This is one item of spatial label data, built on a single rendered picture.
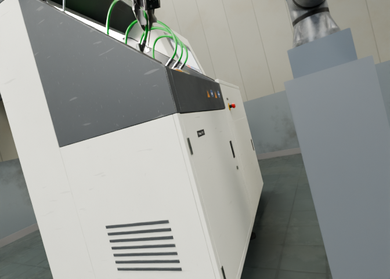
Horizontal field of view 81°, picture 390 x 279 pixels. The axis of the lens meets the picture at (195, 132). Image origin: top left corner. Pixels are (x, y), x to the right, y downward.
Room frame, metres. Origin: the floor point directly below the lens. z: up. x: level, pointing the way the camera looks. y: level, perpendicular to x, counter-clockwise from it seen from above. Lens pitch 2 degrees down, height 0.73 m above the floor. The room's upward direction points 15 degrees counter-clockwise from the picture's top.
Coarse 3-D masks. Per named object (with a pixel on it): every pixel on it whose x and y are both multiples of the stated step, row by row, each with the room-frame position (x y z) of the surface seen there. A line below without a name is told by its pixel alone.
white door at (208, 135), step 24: (192, 120) 0.87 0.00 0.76; (216, 120) 1.17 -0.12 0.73; (192, 144) 0.81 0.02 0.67; (216, 144) 1.07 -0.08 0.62; (216, 168) 0.99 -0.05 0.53; (216, 192) 0.92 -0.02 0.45; (240, 192) 1.26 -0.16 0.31; (216, 216) 0.86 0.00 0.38; (240, 216) 1.15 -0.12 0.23; (216, 240) 0.81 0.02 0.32; (240, 240) 1.06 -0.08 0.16
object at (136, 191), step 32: (128, 128) 0.84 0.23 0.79; (160, 128) 0.79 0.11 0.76; (64, 160) 0.97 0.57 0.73; (96, 160) 0.91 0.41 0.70; (128, 160) 0.85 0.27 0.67; (160, 160) 0.80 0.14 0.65; (96, 192) 0.93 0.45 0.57; (128, 192) 0.87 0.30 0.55; (160, 192) 0.81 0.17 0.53; (192, 192) 0.77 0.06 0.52; (96, 224) 0.94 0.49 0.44; (128, 224) 0.88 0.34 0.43; (160, 224) 0.83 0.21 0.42; (192, 224) 0.78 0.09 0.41; (96, 256) 0.96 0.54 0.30; (128, 256) 0.90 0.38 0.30; (160, 256) 0.84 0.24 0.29; (192, 256) 0.79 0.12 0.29
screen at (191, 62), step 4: (164, 32) 1.66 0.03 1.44; (168, 40) 1.66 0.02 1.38; (172, 40) 1.74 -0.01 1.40; (172, 44) 1.69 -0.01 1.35; (172, 48) 1.65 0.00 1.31; (188, 48) 2.04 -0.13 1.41; (176, 52) 1.68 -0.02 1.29; (184, 52) 1.86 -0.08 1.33; (188, 52) 1.97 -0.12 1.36; (176, 56) 1.64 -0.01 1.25; (184, 56) 1.80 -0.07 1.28; (188, 56) 1.91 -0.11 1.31; (192, 56) 2.03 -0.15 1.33; (180, 60) 1.67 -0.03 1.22; (184, 60) 1.75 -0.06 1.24; (188, 60) 1.85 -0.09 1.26; (192, 60) 1.96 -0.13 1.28; (188, 64) 1.79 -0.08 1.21; (192, 64) 1.89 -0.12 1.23; (196, 64) 2.01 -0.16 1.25; (192, 68) 1.83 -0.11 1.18; (196, 68) 1.94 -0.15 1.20; (200, 72) 2.01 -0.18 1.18
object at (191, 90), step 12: (180, 72) 0.88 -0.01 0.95; (180, 84) 0.85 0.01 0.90; (192, 84) 0.96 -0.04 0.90; (204, 84) 1.12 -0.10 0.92; (216, 84) 1.34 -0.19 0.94; (180, 96) 0.82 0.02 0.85; (192, 96) 0.93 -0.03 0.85; (204, 96) 1.07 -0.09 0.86; (180, 108) 0.80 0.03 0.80; (192, 108) 0.90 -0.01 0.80; (204, 108) 1.03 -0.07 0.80; (216, 108) 1.22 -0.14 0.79
